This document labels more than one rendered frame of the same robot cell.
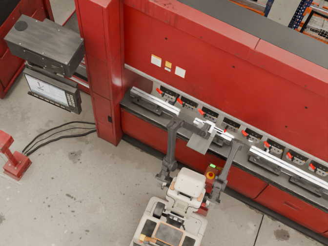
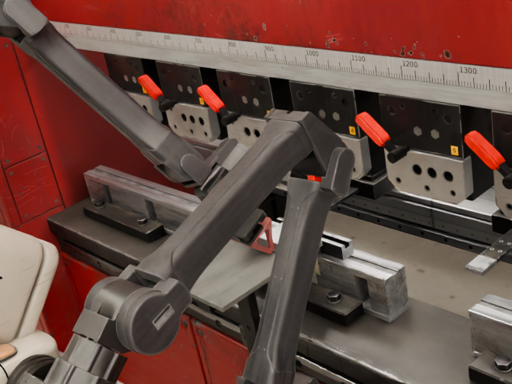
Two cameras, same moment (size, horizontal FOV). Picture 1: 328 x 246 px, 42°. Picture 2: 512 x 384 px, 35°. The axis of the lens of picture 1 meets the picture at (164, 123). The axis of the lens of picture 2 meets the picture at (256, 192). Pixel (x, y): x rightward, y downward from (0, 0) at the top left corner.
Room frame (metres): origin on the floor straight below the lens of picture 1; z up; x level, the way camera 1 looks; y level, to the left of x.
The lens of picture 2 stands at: (0.47, -1.13, 1.77)
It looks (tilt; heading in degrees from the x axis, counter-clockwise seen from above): 25 degrees down; 32
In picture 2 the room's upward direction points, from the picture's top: 12 degrees counter-clockwise
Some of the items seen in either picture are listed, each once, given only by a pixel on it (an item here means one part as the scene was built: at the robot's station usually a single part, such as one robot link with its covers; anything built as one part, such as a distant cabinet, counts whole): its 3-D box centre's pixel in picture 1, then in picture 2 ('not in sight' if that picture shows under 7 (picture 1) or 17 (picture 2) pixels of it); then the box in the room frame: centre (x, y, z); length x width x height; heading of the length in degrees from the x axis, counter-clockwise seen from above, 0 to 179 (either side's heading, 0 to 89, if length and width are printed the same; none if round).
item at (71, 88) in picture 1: (55, 88); not in sight; (1.62, 0.90, 1.42); 0.45 x 0.12 x 0.36; 75
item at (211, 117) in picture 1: (211, 111); (264, 107); (1.74, -0.38, 1.26); 0.15 x 0.09 x 0.17; 71
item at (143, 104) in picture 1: (147, 106); (122, 219); (1.88, 0.18, 0.89); 0.30 x 0.05 x 0.03; 71
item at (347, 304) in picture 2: (208, 137); (298, 291); (1.67, -0.42, 0.89); 0.30 x 0.05 x 0.03; 71
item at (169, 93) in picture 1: (169, 90); (144, 84); (1.88, 0.00, 1.26); 0.15 x 0.09 x 0.17; 71
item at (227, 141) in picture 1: (213, 131); (321, 266); (1.72, -0.46, 0.92); 0.39 x 0.06 x 0.10; 71
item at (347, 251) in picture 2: (212, 127); (310, 237); (1.72, -0.44, 0.99); 0.20 x 0.03 x 0.03; 71
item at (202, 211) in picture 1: (202, 200); not in sight; (1.31, -0.53, 0.06); 0.25 x 0.20 x 0.12; 165
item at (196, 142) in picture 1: (201, 138); (242, 262); (1.60, -0.35, 1.00); 0.26 x 0.18 x 0.01; 161
